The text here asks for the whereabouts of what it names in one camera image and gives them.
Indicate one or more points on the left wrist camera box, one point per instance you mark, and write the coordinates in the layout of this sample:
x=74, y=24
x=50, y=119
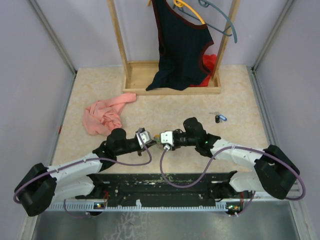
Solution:
x=143, y=137

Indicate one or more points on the dark navy tank top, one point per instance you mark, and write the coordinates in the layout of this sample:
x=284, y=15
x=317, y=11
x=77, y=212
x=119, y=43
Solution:
x=182, y=46

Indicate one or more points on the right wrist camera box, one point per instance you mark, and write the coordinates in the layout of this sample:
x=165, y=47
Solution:
x=167, y=140

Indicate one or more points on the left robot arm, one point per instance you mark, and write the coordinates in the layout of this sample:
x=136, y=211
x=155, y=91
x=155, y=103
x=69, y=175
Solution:
x=44, y=185

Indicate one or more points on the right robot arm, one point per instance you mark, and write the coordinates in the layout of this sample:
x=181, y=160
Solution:
x=271, y=170

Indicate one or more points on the wooden clothes rack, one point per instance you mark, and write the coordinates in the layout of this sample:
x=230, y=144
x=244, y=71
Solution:
x=138, y=75

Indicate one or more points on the large keyring with small rings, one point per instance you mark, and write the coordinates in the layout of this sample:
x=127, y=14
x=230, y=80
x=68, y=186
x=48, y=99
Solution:
x=159, y=145

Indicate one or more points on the pink cloth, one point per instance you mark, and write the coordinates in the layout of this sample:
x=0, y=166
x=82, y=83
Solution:
x=103, y=116

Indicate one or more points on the yellow clothes hanger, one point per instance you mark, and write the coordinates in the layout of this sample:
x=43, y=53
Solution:
x=190, y=11

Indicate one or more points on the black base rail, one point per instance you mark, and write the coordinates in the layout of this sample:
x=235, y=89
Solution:
x=124, y=189

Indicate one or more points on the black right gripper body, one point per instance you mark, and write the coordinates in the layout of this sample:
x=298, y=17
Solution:
x=183, y=139

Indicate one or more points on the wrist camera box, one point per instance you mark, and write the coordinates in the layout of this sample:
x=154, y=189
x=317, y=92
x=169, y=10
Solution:
x=167, y=140
x=143, y=137

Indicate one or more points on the red cloth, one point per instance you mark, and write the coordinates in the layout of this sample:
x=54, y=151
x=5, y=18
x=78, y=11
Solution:
x=209, y=62

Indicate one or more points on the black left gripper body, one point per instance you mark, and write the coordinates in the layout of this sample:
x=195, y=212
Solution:
x=130, y=147

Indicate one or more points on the blue tagged key bunch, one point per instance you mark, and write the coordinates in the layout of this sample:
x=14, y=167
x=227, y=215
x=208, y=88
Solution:
x=219, y=118

